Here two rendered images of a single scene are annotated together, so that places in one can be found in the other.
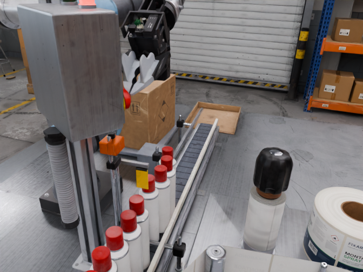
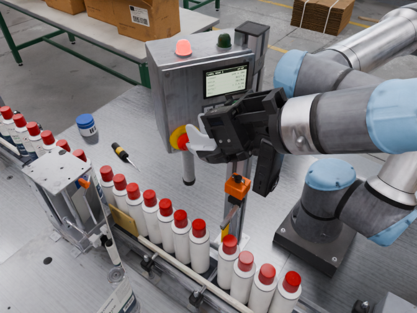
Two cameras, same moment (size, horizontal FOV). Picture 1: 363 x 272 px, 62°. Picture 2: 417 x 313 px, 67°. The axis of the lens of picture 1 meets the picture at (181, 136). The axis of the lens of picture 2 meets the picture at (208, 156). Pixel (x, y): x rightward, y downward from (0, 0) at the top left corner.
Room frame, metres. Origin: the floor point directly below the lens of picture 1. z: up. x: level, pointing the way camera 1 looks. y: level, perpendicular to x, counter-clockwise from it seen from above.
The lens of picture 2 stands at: (0.70, -0.29, 1.72)
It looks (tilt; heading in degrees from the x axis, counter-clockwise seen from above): 44 degrees down; 110
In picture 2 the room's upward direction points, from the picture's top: straight up
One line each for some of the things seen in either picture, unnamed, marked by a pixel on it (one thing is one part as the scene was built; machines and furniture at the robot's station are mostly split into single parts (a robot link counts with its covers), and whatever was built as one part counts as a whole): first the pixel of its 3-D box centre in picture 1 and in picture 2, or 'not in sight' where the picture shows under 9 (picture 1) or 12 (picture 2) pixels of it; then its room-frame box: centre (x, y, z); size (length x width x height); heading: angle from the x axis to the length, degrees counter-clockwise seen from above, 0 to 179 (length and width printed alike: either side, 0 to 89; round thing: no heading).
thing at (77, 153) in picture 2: not in sight; (87, 176); (0.12, 0.20, 0.98); 0.05 x 0.05 x 0.20
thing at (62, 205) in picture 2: not in sight; (74, 199); (0.16, 0.10, 1.01); 0.14 x 0.13 x 0.26; 165
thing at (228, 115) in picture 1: (214, 116); not in sight; (1.55, -0.18, 0.85); 0.30 x 0.26 x 0.04; 165
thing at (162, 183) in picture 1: (160, 199); (242, 278); (0.66, 0.05, 0.98); 0.05 x 0.05 x 0.20
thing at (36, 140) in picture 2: not in sight; (43, 148); (-0.10, 0.26, 0.98); 0.05 x 0.05 x 0.20
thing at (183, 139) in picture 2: (120, 99); (186, 140); (0.51, 0.11, 1.32); 0.04 x 0.03 x 0.04; 40
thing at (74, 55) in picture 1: (73, 67); (200, 93); (0.51, 0.19, 1.38); 0.17 x 0.10 x 0.19; 40
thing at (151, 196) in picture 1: (149, 210); (228, 262); (0.61, 0.08, 0.98); 0.05 x 0.05 x 0.20
